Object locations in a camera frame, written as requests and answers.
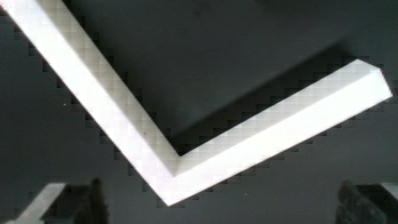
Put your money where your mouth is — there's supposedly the white U-shaped fence wall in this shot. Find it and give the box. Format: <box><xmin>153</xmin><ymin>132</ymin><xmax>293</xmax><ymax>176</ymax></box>
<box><xmin>0</xmin><ymin>0</ymin><xmax>393</xmax><ymax>205</ymax></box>

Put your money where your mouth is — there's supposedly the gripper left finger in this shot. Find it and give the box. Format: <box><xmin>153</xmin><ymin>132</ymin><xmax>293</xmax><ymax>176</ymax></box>
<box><xmin>13</xmin><ymin>179</ymin><xmax>109</xmax><ymax>224</ymax></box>

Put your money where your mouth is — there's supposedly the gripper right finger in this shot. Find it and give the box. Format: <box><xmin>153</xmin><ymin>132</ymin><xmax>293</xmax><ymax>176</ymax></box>
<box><xmin>334</xmin><ymin>181</ymin><xmax>398</xmax><ymax>224</ymax></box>

